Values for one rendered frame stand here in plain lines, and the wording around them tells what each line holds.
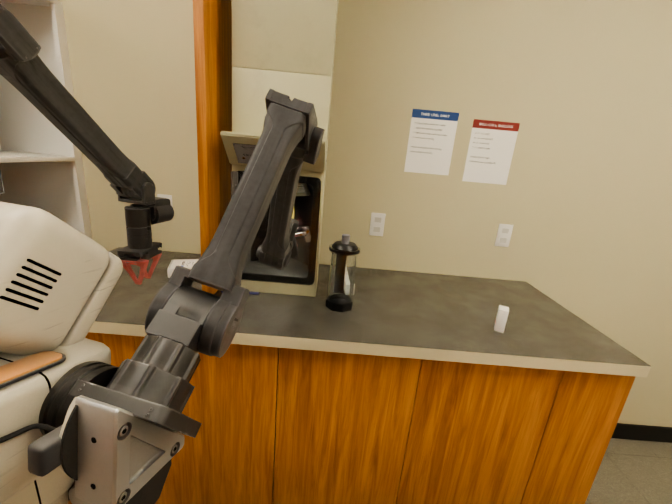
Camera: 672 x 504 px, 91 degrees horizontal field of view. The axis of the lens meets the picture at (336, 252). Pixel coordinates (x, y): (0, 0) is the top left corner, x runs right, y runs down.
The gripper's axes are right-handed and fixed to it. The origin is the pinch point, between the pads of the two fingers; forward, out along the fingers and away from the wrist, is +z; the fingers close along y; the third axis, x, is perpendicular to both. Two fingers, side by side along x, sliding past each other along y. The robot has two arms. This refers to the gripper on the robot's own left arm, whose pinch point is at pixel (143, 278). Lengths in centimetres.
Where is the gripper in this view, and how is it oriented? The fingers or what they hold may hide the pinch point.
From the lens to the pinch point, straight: 104.5
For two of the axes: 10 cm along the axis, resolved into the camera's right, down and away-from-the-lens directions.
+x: -10.0, -0.9, -0.2
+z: -0.9, 9.6, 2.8
